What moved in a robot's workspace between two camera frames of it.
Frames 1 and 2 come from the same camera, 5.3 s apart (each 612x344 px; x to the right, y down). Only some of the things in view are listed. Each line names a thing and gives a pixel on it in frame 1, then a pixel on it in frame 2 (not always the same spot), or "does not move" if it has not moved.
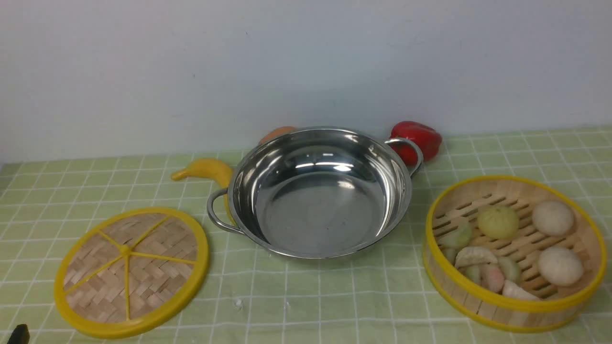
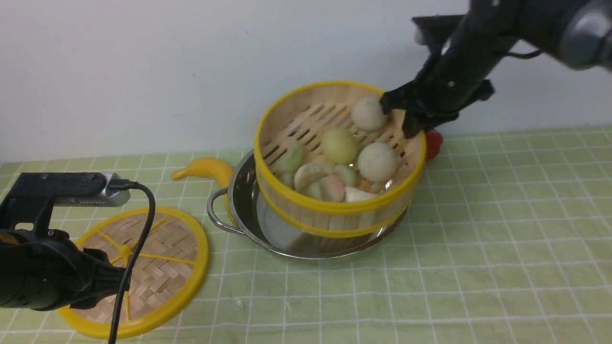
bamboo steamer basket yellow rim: [463, 200] to [329, 162]
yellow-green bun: [498, 222] to [340, 146]
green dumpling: [458, 238] to [285, 169]
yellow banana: [207, 167] does not move
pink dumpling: [492, 278] to [332, 189]
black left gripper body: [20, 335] to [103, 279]
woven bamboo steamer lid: [130, 274] does not move
